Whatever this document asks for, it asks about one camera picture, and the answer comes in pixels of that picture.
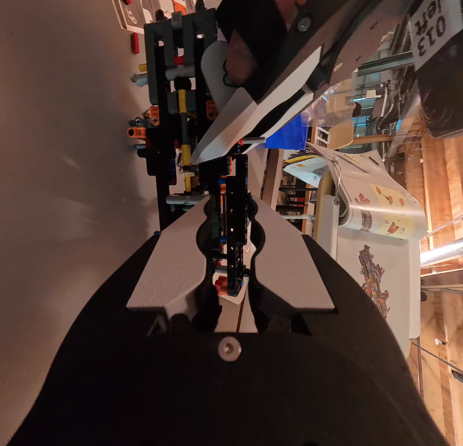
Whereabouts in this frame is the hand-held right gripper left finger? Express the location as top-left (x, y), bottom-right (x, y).
top-left (126, 196), bottom-right (222, 333)

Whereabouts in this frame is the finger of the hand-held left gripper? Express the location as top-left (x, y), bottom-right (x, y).
top-left (190, 47), bottom-right (322, 163)
top-left (237, 89), bottom-right (315, 154)

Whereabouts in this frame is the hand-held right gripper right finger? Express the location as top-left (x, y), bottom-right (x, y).
top-left (248, 195), bottom-right (336, 334)

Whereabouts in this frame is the black lego technic model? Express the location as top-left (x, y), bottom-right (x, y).
top-left (127, 0), bottom-right (266, 298)

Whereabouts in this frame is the lego instruction booklet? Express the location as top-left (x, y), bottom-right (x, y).
top-left (284, 142), bottom-right (429, 349)

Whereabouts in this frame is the lego sticker sheet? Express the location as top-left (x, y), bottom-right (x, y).
top-left (107, 0), bottom-right (205, 31)

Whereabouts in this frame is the person's left hand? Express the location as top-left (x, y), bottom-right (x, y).
top-left (219, 0), bottom-right (306, 86)

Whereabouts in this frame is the blue plastic bin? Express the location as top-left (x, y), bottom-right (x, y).
top-left (265, 114), bottom-right (309, 150)

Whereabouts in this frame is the beige chair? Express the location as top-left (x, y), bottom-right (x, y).
top-left (315, 125), bottom-right (355, 151)

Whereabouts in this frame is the white booklet stand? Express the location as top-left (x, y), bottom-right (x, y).
top-left (313, 171), bottom-right (424, 361)

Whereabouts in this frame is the dark shelf rack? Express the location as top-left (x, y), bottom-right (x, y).
top-left (275, 171), bottom-right (317, 222)

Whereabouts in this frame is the silver ventilation duct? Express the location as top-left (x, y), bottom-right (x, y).
top-left (420, 237), bottom-right (463, 269)

